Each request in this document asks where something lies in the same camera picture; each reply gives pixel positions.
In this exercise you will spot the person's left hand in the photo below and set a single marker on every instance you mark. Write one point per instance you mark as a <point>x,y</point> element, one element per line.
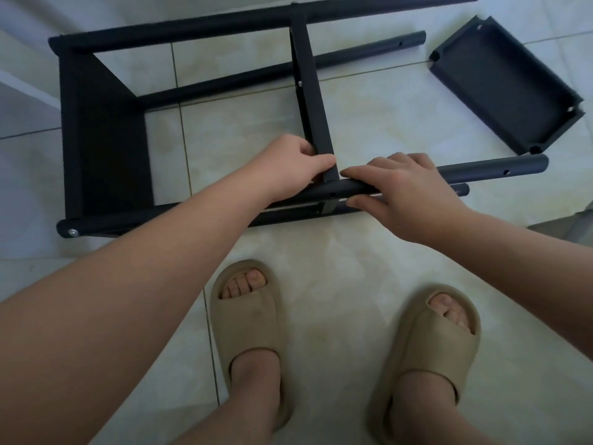
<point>280,164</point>

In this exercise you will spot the person's right hand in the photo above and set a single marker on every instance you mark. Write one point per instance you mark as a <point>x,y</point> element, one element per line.
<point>417,203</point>

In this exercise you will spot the person's right middle finger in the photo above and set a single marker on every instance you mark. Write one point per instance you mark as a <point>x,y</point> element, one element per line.
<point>387,163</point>

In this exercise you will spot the person's left thumb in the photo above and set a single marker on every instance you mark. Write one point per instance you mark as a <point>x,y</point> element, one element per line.
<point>319,164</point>

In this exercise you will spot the person's right thumb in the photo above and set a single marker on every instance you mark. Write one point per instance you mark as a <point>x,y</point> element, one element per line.
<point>366,202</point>

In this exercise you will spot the person's right little finger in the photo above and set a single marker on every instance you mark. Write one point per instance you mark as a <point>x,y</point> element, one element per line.
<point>425,162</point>

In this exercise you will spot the black metal shelf rack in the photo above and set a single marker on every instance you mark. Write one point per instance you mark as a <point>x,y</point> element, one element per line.
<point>111,134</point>

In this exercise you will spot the person's right forearm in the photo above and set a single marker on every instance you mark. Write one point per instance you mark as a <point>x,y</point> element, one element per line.
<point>532,273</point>

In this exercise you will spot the person's left forearm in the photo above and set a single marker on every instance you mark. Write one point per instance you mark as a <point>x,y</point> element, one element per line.
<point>116,296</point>

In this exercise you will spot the black metal shelf tray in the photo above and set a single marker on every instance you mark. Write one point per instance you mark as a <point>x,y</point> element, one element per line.
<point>505,83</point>

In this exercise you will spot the grey furniture base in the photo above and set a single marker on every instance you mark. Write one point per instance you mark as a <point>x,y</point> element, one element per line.
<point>567,227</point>

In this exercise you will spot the beige right slipper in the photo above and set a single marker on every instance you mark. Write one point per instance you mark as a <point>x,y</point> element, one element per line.
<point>431,347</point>

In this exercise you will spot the beige slipper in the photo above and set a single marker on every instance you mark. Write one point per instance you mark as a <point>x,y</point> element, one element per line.
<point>431,347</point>
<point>248,319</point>

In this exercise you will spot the beige left slipper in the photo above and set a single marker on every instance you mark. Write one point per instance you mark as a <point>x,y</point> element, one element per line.
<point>248,319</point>

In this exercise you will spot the person's right foot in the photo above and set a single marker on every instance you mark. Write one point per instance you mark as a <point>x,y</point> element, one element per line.
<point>426,412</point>

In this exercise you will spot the person's foot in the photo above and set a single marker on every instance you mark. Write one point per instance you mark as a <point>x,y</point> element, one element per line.
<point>250,393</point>
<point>426,412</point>

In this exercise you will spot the person's left foot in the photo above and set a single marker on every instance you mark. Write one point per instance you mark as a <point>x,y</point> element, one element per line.
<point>250,393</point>

